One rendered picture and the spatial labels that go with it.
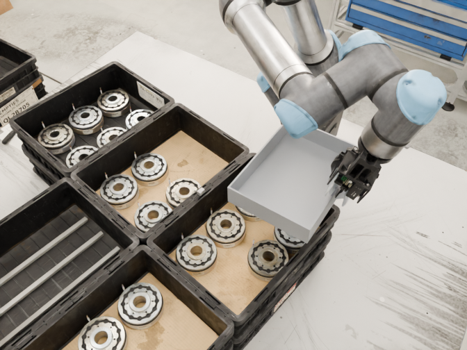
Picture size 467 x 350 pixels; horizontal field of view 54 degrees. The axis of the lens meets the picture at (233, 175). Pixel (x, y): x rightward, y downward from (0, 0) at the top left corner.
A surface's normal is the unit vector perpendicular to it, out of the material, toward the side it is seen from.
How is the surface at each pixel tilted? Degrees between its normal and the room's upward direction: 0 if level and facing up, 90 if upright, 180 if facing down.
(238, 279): 0
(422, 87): 14
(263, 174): 2
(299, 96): 29
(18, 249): 0
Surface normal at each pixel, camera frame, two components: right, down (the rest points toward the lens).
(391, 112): -0.86, 0.28
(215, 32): 0.02, -0.64
